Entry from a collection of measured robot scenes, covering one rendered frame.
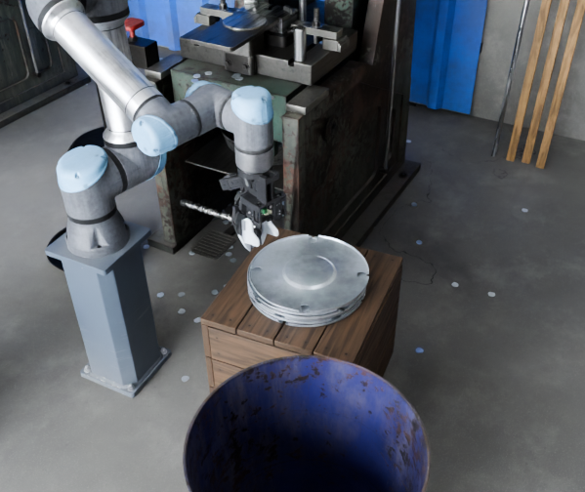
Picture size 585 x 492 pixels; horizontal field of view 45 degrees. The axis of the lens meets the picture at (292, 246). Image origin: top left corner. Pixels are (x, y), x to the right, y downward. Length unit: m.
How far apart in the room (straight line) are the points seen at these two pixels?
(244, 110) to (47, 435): 1.06
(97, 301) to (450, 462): 0.96
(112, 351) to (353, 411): 0.73
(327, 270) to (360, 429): 0.41
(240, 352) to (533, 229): 1.32
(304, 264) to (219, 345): 0.28
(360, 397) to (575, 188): 1.70
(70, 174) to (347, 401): 0.78
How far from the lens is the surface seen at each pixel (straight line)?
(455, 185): 2.80
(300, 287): 1.65
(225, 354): 1.70
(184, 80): 2.12
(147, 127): 1.28
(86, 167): 1.63
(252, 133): 1.31
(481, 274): 2.37
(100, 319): 1.84
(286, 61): 2.00
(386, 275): 1.77
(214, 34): 1.99
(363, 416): 1.45
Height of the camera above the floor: 1.48
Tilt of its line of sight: 38 degrees down
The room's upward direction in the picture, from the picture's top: 1 degrees counter-clockwise
